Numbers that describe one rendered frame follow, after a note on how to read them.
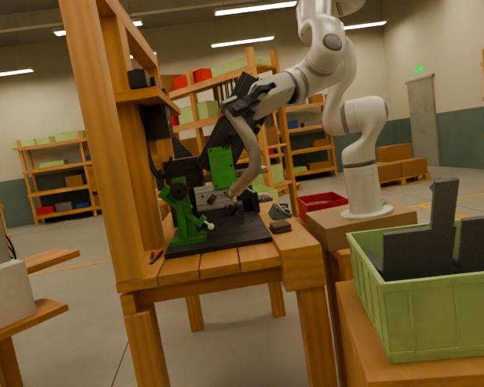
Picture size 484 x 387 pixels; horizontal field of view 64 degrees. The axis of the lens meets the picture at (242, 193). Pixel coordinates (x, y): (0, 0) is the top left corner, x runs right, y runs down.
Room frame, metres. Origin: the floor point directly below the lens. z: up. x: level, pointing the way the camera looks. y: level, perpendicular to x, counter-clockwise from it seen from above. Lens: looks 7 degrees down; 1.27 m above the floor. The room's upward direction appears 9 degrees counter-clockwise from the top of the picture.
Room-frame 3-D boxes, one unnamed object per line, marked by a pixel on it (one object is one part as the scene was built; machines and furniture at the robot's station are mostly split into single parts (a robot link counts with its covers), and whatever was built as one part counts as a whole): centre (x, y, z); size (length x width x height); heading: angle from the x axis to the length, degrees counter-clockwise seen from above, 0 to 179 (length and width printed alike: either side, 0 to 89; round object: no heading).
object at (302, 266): (2.02, -0.14, 0.82); 1.50 x 0.14 x 0.15; 2
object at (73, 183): (10.20, 3.94, 1.12); 3.22 x 0.55 x 2.23; 95
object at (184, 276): (2.01, 0.14, 0.44); 1.49 x 0.70 x 0.88; 2
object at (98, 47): (2.00, 0.44, 1.36); 1.49 x 0.09 x 0.97; 2
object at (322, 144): (10.64, -1.07, 1.12); 3.16 x 0.54 x 2.24; 95
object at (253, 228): (2.01, 0.14, 0.89); 1.10 x 0.42 x 0.02; 2
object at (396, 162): (7.77, -3.00, 0.37); 1.20 x 0.80 x 0.74; 103
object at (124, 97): (2.00, 0.40, 1.52); 0.90 x 0.25 x 0.04; 2
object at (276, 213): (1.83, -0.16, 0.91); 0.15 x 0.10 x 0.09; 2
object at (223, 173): (1.94, 0.08, 1.17); 0.13 x 0.12 x 0.20; 2
